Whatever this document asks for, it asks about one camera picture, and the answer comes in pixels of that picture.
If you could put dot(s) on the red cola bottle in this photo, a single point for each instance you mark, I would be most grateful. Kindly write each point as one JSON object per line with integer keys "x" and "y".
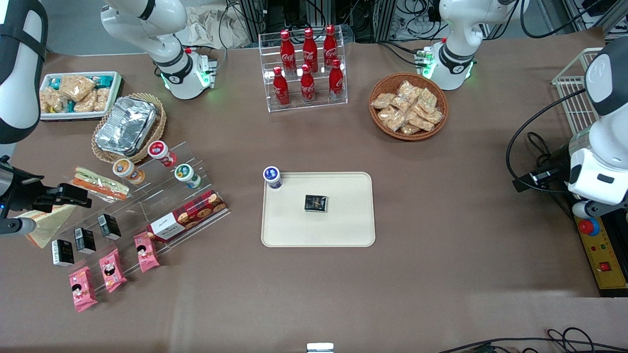
{"x": 307, "y": 86}
{"x": 280, "y": 89}
{"x": 287, "y": 51}
{"x": 309, "y": 49}
{"x": 330, "y": 46}
{"x": 336, "y": 81}

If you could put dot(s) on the small white device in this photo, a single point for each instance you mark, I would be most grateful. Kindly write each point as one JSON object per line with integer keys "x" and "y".
{"x": 320, "y": 348}

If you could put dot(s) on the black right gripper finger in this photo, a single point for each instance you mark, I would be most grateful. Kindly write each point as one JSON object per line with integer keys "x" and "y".
{"x": 73, "y": 191}
{"x": 64, "y": 202}

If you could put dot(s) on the clear acrylic bottle rack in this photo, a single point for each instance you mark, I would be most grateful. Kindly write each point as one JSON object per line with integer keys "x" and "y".
{"x": 319, "y": 105}

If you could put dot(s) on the blue lid cup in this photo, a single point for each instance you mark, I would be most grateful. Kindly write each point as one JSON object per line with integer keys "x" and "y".
{"x": 272, "y": 177}

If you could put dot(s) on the triangle sandwich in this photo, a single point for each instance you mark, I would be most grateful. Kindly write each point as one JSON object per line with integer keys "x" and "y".
{"x": 100, "y": 184}
{"x": 49, "y": 226}

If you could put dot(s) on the red plaid cookie box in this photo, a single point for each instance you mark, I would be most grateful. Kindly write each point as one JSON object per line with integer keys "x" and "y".
{"x": 189, "y": 216}

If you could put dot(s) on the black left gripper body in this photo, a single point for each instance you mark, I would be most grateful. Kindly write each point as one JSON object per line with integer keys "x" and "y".
{"x": 557, "y": 162}

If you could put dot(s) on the pink snack packet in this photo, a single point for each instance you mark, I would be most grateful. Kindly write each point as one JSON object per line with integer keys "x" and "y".
{"x": 112, "y": 270}
{"x": 82, "y": 290}
{"x": 146, "y": 251}

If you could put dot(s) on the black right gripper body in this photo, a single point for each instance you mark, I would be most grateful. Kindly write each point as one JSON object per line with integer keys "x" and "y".
{"x": 20, "y": 190}

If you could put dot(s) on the crumpled beige cloth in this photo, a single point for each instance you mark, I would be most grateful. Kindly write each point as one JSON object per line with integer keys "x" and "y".
{"x": 211, "y": 27}

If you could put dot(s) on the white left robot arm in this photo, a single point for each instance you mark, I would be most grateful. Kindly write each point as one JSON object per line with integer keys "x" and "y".
{"x": 454, "y": 59}

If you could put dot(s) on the round brown wicker basket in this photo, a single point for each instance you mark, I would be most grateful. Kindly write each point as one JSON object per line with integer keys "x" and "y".
{"x": 378, "y": 127}

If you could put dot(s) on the beige plastic tray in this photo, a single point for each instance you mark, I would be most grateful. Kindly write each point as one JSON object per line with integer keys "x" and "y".
{"x": 343, "y": 220}

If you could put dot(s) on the yellow control box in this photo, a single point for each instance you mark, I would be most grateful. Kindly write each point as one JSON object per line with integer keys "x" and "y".
{"x": 603, "y": 255}

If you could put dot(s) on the teal snack packet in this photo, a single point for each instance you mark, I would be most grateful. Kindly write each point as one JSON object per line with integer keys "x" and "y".
{"x": 102, "y": 80}

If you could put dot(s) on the silver foil container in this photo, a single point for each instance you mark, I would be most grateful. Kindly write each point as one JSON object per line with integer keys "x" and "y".
{"x": 126, "y": 125}

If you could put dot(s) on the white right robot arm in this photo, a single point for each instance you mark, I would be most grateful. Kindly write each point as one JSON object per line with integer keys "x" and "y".
{"x": 176, "y": 63}

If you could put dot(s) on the oval light wicker basket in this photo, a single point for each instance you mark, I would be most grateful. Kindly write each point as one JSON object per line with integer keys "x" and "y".
{"x": 159, "y": 127}

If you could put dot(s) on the clear rice cracker packet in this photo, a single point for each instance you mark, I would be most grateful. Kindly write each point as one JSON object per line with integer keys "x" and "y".
{"x": 421, "y": 121}
{"x": 410, "y": 129}
{"x": 427, "y": 98}
{"x": 433, "y": 116}
{"x": 382, "y": 101}
{"x": 86, "y": 104}
{"x": 408, "y": 90}
{"x": 101, "y": 99}
{"x": 49, "y": 99}
{"x": 76, "y": 87}
{"x": 392, "y": 118}

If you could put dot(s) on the white rectangular snack bin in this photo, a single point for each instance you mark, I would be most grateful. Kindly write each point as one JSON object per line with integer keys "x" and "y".
{"x": 117, "y": 86}

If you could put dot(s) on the orange lid cup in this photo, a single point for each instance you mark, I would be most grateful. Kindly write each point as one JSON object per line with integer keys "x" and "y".
{"x": 126, "y": 170}

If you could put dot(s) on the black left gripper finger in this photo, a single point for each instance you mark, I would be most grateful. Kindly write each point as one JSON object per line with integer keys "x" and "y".
{"x": 526, "y": 184}
{"x": 540, "y": 173}

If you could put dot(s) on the red emergency stop button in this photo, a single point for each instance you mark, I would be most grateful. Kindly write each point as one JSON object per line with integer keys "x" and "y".
{"x": 588, "y": 227}

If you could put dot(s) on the red lid cup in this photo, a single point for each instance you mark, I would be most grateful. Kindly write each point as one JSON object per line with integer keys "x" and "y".
{"x": 160, "y": 151}

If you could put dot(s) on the green lid cup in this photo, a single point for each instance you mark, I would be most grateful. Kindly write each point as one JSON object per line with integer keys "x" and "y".
{"x": 186, "y": 175}

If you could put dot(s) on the clear acrylic stepped display stand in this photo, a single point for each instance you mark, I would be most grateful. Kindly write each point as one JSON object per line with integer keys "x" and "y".
{"x": 162, "y": 196}

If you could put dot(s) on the small black carton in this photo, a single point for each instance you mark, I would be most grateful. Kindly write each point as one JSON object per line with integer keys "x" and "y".
{"x": 315, "y": 203}
{"x": 63, "y": 253}
{"x": 85, "y": 240}
{"x": 109, "y": 227}

